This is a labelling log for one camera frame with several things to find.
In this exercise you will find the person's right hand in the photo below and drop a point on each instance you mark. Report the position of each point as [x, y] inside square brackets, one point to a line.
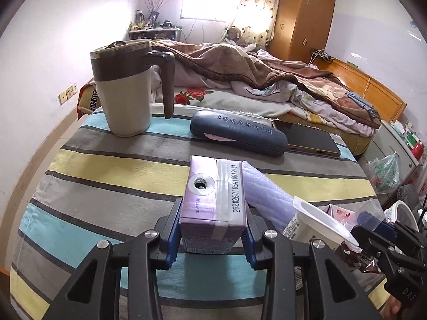
[392, 310]

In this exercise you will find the white trash bin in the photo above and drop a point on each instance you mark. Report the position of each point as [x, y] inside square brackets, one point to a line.
[405, 211]

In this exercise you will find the dark snack wrapper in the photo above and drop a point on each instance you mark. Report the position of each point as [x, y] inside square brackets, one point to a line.
[363, 261]

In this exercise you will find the purple milk carton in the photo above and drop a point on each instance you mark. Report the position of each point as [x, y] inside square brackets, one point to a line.
[206, 213]

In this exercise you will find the grey nightstand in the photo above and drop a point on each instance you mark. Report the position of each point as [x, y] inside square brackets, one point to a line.
[383, 146]

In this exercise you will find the black grey office chair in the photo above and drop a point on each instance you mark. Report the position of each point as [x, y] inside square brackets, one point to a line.
[407, 193]

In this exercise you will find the brown blanket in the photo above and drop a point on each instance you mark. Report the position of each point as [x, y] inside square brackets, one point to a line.
[233, 63]

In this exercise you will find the wooden wardrobe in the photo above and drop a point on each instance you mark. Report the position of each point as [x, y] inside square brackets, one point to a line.
[303, 20]

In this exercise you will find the dark blue glasses case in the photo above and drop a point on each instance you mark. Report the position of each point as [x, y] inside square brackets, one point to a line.
[240, 133]

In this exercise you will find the white yogurt cup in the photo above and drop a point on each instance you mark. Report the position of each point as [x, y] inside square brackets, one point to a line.
[317, 221]

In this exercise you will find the shelf with cosmetics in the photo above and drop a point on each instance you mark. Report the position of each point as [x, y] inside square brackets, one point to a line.
[153, 33]

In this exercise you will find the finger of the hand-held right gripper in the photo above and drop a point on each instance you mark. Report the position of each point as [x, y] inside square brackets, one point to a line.
[373, 246]
[368, 220]

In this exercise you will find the purple foam sleeve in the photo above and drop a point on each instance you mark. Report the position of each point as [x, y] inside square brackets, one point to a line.
[270, 196]

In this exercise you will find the window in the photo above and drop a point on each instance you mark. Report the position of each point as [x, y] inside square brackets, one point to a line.
[206, 5]

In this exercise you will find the wooden headboard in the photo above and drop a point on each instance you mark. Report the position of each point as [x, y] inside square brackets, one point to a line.
[370, 90]

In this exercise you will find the red white carton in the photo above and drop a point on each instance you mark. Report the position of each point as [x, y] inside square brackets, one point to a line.
[340, 215]

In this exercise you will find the black tablet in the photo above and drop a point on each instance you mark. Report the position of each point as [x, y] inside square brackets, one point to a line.
[310, 138]

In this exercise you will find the patterned curtain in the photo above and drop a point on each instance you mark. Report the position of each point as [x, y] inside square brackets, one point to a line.
[257, 6]

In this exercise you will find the bed with yellow skirt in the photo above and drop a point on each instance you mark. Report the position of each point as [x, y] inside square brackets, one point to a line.
[360, 141]

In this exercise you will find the floral bed sheet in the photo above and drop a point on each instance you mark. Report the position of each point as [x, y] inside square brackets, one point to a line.
[213, 98]

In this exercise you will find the wall socket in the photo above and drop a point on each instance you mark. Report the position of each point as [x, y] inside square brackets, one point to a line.
[68, 94]

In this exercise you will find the blue cloth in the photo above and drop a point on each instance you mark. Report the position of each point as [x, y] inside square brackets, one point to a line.
[363, 105]

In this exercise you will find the brown teddy bear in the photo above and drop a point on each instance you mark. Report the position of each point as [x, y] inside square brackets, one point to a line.
[237, 36]

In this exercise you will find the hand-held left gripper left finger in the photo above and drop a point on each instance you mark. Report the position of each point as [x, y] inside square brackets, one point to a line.
[172, 243]

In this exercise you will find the power strip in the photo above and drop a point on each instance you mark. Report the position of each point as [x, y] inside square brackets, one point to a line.
[321, 55]

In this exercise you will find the greenish plastic bag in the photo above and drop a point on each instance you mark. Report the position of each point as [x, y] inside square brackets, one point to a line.
[385, 173]

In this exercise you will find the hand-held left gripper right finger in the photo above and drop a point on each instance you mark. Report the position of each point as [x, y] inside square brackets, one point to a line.
[251, 253]

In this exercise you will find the white red plastic bag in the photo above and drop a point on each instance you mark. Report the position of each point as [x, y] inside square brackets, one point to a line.
[423, 186]

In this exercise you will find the beige brown lidded mug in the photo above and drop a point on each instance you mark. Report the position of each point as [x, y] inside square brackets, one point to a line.
[123, 100]

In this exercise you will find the red jar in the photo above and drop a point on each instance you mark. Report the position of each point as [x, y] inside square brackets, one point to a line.
[418, 150]

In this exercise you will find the green tissue pack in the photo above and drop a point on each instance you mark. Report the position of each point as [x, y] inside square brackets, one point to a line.
[405, 131]

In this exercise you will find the vase with purple branches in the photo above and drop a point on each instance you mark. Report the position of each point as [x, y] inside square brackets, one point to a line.
[155, 3]

